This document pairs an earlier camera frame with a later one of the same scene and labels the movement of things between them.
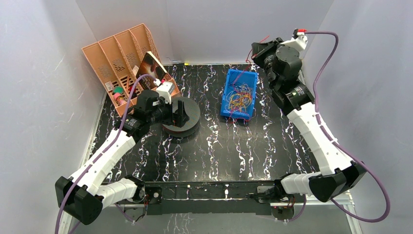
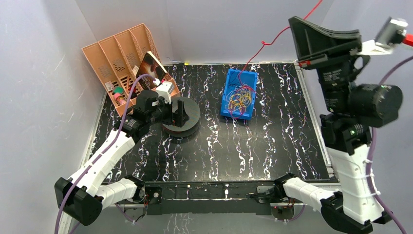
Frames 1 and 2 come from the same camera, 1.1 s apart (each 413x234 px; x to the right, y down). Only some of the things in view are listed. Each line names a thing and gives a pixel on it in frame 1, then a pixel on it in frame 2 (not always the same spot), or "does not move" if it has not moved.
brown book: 151,66 does not move
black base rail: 209,198 does not move
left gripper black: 175,114 does not move
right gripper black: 262,49 -> 318,48
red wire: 247,60 -> 264,43
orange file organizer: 117,60 does not move
